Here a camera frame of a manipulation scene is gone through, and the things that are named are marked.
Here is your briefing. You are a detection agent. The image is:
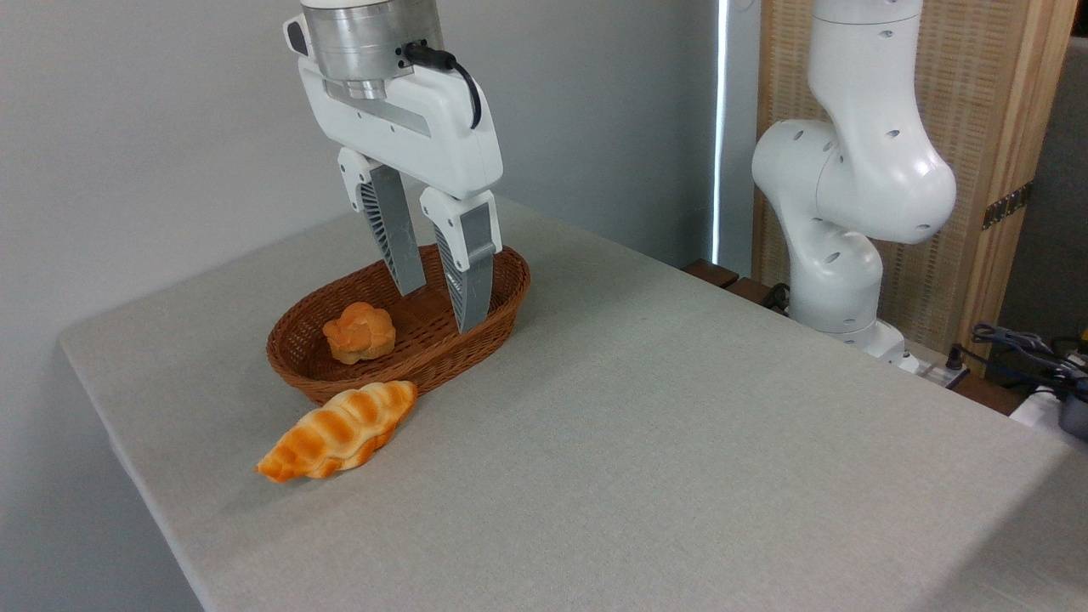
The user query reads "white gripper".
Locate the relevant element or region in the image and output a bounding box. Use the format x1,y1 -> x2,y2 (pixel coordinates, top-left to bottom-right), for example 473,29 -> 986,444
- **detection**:
284,12 -> 505,335

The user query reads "long orange croissant bread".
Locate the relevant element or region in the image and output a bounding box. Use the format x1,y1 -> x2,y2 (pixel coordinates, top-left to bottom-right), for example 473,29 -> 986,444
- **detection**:
256,379 -> 420,485

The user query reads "round bread roll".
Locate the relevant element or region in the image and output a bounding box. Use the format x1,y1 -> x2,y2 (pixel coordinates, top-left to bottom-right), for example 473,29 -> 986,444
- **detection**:
321,301 -> 398,366

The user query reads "brown wicker oval basket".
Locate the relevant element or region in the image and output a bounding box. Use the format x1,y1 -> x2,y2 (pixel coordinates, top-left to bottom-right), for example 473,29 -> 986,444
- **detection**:
266,244 -> 532,406

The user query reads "wooden rattan folding screen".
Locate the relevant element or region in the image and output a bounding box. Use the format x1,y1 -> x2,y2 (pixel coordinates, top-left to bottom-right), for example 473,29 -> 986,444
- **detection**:
752,0 -> 1080,377

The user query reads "brass screen hinge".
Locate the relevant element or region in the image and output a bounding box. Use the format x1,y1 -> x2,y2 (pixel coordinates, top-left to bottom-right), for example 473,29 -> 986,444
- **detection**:
982,180 -> 1035,231

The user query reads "grey device box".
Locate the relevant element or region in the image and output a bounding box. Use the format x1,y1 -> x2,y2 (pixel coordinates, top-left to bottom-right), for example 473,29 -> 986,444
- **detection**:
1057,394 -> 1088,442

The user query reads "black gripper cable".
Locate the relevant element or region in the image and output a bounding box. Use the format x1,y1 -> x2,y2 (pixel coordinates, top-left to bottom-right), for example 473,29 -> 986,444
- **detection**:
398,40 -> 484,131

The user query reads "dark tangled cable bundle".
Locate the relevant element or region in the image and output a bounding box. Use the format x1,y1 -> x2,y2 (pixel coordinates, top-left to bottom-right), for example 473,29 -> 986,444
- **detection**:
967,320 -> 1088,396

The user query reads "white object under cables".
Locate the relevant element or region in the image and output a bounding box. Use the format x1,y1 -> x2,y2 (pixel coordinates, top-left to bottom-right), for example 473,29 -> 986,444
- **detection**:
1009,385 -> 1088,453

